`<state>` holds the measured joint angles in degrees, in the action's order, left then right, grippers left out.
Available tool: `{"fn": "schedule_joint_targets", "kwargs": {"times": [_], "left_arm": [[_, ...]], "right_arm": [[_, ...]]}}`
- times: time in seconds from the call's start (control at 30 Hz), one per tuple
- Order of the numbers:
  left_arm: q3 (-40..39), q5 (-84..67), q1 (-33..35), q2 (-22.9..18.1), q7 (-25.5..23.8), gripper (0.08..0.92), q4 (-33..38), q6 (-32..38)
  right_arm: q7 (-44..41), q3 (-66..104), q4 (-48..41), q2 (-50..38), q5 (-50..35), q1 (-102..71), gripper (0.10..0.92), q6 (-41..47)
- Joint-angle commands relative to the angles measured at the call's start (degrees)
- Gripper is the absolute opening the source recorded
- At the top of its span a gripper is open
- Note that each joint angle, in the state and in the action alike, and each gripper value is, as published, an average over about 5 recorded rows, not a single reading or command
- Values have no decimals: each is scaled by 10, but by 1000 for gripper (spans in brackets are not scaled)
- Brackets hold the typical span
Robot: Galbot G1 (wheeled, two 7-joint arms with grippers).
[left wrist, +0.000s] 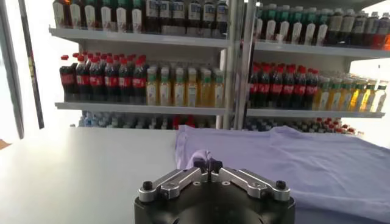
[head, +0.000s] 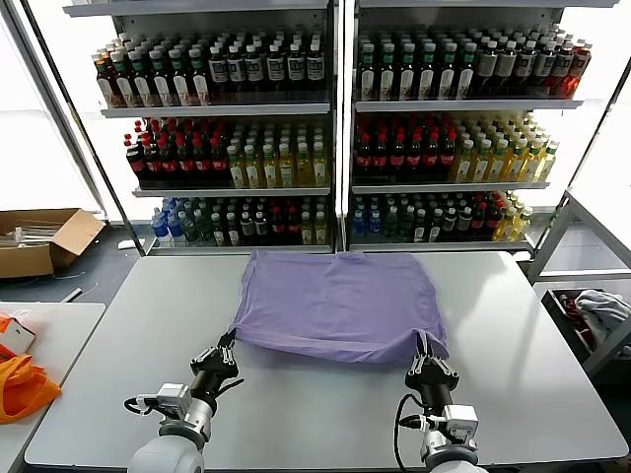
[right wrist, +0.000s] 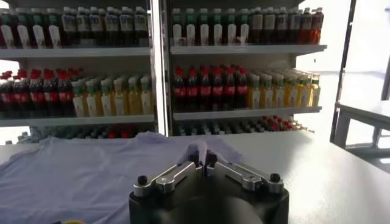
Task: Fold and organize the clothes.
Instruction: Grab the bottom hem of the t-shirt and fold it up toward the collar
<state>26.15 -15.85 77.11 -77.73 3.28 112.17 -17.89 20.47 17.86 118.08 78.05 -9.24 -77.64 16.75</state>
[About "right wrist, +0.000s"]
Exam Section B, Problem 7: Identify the red drink bottle grey label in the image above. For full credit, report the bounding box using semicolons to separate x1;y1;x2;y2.
311;7;325;46

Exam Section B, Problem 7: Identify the dark slanted metal post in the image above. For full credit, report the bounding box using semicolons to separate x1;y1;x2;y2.
330;0;357;142

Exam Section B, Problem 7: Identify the grey shelf unit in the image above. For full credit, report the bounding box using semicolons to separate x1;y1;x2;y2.
164;0;328;136
0;0;168;145

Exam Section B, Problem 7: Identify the yellow juice bottle green label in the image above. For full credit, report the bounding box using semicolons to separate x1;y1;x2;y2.
99;79;114;117
285;74;299;108
85;79;100;117
140;75;155;116
297;74;310;108
247;74;262;110
260;74;274;110
273;74;286;109
308;73;322;107
71;80;87;118
127;76;141;116
113;78;128;116

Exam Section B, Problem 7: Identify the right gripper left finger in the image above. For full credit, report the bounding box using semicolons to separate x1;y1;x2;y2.
132;152;204;198

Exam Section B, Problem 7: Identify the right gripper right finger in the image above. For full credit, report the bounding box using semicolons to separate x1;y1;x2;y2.
205;153;285;195

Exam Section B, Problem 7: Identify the dark bottle grey square label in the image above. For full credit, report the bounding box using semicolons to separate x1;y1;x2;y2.
89;6;104;47
62;6;77;47
263;7;277;45
119;6;135;47
250;7;264;45
104;6;120;47
275;7;289;45
300;7;313;45
133;6;149;47
76;7;90;47
288;7;302;45

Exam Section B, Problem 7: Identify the purple t-shirt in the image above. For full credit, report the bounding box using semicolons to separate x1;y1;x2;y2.
0;131;244;224

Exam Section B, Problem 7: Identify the grey metal frame table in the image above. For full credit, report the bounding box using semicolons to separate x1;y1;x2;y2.
330;102;390;174

